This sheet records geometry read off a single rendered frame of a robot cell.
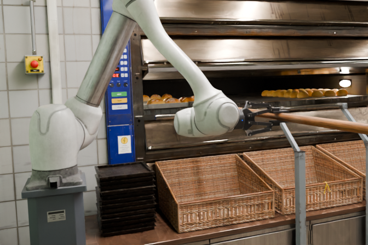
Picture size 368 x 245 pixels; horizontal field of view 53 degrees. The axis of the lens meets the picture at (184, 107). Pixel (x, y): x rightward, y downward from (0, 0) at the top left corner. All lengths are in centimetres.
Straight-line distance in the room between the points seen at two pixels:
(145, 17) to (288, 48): 158
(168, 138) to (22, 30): 104
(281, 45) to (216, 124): 166
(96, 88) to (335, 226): 157
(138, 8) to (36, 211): 76
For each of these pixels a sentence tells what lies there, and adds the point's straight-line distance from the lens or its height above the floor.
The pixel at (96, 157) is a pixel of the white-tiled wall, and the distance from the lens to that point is 227.
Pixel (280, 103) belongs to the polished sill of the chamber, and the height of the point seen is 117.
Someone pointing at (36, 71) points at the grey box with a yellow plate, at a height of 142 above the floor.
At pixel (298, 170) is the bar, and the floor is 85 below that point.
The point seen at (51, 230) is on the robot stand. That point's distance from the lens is 139.
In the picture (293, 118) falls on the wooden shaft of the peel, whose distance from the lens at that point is 136.
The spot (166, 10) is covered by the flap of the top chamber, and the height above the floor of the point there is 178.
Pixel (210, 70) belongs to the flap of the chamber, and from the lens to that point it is 225.
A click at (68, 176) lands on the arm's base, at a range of 136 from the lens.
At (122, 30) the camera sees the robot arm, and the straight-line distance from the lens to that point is 147.
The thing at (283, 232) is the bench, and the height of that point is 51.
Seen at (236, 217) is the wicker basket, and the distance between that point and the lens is 206.
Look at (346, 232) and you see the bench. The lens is 244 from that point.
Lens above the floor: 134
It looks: 4 degrees down
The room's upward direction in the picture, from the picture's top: 2 degrees counter-clockwise
